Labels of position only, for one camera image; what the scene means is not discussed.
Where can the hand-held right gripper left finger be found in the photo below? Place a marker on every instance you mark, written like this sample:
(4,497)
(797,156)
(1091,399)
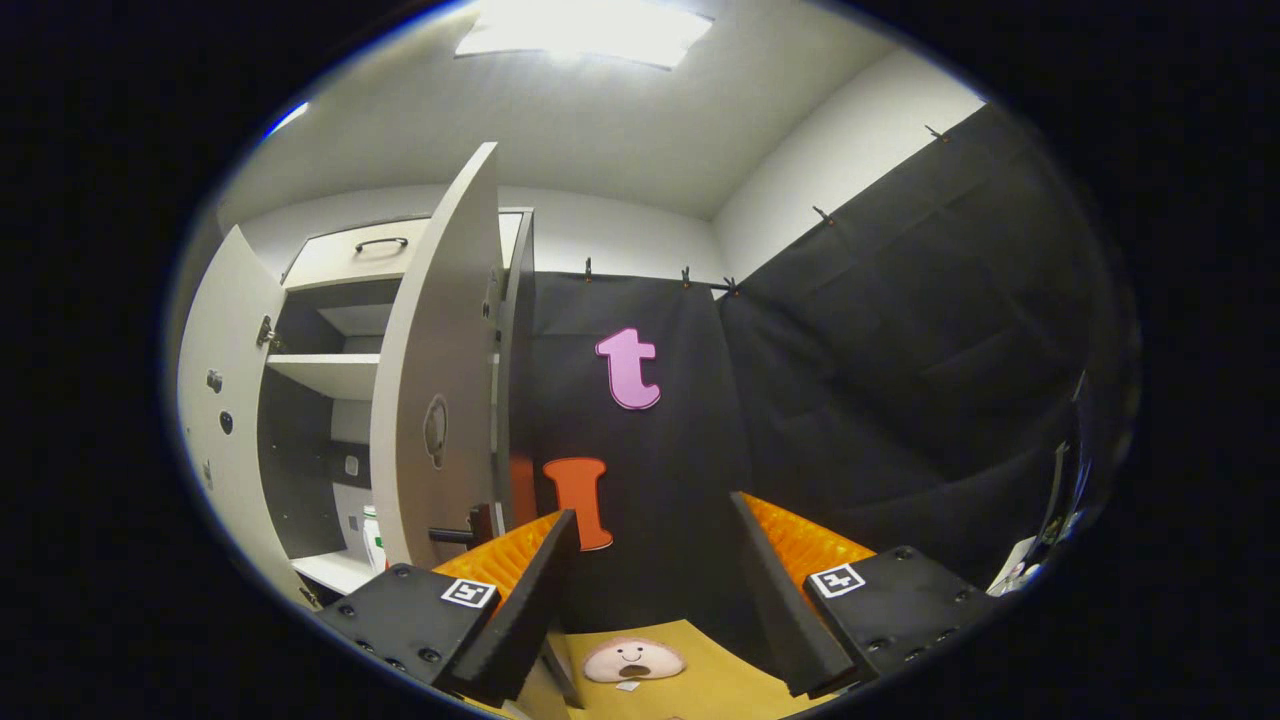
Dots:
(520,620)

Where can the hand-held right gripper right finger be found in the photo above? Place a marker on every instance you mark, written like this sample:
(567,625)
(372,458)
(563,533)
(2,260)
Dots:
(780,600)

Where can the white drink bottle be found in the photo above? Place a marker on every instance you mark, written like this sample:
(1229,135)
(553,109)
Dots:
(373,545)

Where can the white cabinet door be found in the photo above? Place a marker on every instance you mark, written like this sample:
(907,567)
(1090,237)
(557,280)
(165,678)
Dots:
(440,330)
(225,350)

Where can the pink plush face toy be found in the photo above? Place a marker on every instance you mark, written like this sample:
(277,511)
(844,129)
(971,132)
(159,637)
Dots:
(635,662)

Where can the white cabinet shelf board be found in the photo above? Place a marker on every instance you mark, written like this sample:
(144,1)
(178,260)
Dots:
(330,375)
(335,572)

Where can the white cabinet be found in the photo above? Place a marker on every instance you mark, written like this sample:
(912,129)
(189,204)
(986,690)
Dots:
(300,470)

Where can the white cabinet drawer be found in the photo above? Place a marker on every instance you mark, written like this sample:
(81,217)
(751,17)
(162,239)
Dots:
(330,262)

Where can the narrow ceiling light strip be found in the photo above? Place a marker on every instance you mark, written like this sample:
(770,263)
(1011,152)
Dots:
(287,118)

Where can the large ceiling light panel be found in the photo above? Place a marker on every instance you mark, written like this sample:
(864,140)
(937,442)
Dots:
(585,30)

